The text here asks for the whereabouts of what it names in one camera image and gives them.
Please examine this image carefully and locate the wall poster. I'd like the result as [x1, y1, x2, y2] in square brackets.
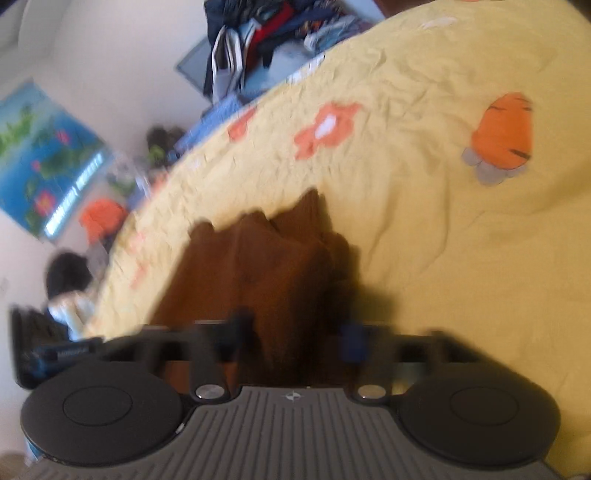
[0, 80, 115, 243]

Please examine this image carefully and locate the orange cloth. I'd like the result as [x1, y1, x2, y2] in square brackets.
[78, 198, 130, 245]

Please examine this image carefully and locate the grey flat panel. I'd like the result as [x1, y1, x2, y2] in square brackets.
[174, 37, 218, 95]

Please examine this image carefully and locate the brown garment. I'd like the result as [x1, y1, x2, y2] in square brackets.
[150, 187, 365, 387]

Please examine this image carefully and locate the yellow printed bed blanket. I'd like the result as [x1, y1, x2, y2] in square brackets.
[83, 0, 591, 476]

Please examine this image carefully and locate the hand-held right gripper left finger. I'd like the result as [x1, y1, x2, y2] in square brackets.
[98, 308, 256, 405]

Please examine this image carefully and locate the blue quilt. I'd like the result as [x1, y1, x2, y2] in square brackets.
[173, 51, 328, 153]

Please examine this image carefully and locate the dark green bag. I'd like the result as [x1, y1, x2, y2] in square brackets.
[146, 126, 185, 163]

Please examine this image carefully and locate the pile of clothes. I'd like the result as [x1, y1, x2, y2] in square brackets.
[203, 0, 386, 100]

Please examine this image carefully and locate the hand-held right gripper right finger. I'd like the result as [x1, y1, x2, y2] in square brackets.
[339, 320, 491, 403]

